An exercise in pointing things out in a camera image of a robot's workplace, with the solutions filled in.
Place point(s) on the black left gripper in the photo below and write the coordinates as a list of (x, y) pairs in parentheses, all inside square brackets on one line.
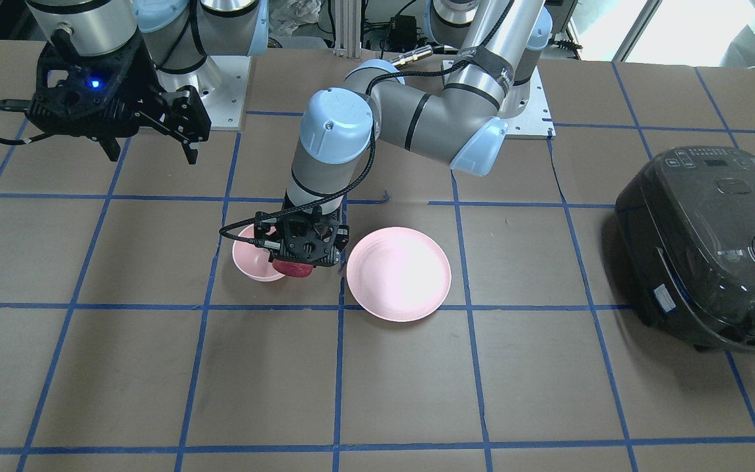
[(339, 237)]

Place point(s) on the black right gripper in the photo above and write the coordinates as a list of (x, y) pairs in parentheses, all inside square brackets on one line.
[(143, 87)]

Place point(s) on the red apple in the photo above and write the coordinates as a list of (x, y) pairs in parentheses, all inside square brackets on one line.
[(295, 269)]

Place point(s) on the pink bowl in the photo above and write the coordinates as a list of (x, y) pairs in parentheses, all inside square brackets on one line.
[(254, 262)]

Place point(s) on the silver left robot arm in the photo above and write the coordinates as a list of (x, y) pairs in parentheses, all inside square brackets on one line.
[(497, 45)]

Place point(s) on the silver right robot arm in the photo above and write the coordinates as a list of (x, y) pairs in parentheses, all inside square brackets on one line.
[(179, 35)]

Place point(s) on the pink plate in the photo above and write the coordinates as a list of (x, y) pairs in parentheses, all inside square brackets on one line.
[(398, 274)]

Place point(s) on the black rice cooker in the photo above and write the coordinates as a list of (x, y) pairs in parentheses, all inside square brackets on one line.
[(687, 220)]

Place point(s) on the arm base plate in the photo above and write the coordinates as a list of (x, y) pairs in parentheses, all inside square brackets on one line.
[(222, 83), (524, 107)]

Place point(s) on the aluminium frame post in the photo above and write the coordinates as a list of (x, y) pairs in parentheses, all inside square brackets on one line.
[(347, 21)]

